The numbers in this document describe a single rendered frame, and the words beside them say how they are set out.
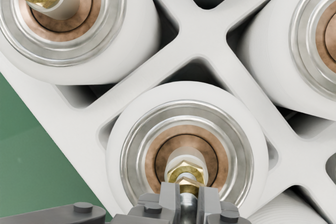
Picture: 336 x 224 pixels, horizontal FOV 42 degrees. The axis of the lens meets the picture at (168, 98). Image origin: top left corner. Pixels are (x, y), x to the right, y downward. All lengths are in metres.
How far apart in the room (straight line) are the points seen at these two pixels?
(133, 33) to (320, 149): 0.16
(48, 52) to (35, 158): 0.29
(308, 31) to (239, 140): 0.07
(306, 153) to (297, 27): 0.11
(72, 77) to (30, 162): 0.29
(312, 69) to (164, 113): 0.09
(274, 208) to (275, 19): 0.15
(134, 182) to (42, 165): 0.29
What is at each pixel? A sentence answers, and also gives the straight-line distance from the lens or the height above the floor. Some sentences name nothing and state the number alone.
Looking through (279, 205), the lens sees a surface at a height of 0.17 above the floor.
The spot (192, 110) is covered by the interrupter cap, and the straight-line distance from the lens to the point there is 0.25.
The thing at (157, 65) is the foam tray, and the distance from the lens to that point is 0.32.
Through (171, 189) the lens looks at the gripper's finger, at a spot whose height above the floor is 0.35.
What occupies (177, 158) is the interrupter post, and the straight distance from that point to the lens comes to 0.22.
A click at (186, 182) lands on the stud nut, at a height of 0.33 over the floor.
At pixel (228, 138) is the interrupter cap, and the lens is 0.25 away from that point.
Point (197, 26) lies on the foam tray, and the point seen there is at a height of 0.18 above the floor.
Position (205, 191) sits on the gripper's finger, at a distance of 0.16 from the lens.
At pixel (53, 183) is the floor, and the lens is 0.54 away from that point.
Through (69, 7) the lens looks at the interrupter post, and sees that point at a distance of 0.24.
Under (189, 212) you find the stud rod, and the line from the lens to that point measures 0.16.
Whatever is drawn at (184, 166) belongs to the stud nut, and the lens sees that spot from 0.21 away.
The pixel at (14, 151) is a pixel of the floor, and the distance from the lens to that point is 0.54.
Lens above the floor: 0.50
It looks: 87 degrees down
